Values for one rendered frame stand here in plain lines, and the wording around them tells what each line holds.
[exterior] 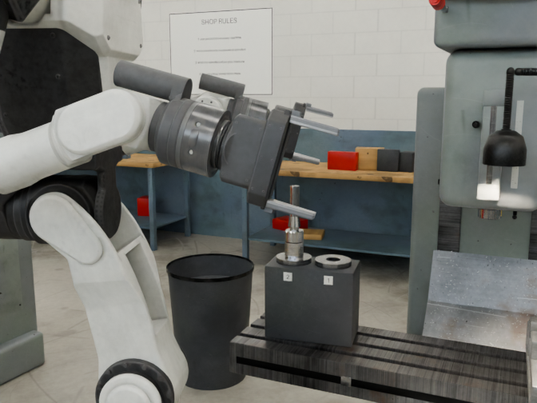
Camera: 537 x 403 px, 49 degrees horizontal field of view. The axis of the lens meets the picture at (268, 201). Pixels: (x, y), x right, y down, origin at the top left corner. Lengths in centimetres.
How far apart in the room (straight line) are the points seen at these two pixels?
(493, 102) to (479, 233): 62
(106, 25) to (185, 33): 552
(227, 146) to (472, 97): 65
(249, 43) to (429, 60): 179
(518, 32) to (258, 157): 65
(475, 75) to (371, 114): 447
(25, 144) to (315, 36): 517
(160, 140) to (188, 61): 574
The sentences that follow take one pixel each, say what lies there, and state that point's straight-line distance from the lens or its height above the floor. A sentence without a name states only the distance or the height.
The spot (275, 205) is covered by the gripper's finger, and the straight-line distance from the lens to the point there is 72.
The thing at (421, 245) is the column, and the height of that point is 111.
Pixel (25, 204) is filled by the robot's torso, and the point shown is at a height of 136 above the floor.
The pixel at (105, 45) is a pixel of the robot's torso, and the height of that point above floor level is 162.
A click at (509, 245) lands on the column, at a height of 113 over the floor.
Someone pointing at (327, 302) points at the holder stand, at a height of 105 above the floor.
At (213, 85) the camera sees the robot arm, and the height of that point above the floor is 156.
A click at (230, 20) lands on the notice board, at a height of 227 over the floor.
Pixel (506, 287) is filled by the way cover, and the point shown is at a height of 103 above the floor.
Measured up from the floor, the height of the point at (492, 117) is 150.
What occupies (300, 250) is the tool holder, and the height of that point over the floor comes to 116.
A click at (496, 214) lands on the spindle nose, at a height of 129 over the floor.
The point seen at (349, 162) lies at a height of 95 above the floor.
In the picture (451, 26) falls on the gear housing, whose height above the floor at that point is 167.
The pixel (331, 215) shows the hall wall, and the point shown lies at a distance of 590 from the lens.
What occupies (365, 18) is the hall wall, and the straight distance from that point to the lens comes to 575.
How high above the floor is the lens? 154
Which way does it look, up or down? 10 degrees down
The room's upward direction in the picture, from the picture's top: straight up
